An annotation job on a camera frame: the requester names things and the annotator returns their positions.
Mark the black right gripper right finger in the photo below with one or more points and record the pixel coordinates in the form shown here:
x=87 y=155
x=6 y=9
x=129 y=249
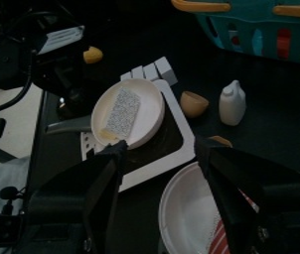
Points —
x=232 y=178

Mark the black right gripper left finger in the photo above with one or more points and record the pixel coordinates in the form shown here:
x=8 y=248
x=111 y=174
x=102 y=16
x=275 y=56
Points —
x=99 y=185

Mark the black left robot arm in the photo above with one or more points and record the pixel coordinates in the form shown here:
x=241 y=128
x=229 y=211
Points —
x=2 y=66

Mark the tan eggshell half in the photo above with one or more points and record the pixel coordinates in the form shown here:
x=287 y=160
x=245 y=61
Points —
x=193 y=104
x=222 y=140

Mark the white bowl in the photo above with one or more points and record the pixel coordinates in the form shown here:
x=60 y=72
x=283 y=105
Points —
x=185 y=208

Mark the white toy stove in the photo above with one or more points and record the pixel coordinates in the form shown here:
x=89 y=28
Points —
x=181 y=132

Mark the red striped toy bacon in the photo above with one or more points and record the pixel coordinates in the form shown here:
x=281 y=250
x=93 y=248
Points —
x=221 y=239

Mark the white toy bottle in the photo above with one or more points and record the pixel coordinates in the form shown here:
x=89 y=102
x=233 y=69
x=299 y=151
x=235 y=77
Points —
x=232 y=104

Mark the speckled white toy sponge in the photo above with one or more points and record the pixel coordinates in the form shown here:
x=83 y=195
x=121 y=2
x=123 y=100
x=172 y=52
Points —
x=122 y=112

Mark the black box with knob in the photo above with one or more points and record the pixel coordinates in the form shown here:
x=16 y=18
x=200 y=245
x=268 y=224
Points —
x=2 y=229

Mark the yellow toy food piece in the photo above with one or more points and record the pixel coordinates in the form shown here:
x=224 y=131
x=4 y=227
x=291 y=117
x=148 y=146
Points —
x=93 y=55

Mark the red toy inside basket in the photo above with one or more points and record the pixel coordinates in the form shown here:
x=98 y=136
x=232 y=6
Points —
x=283 y=44

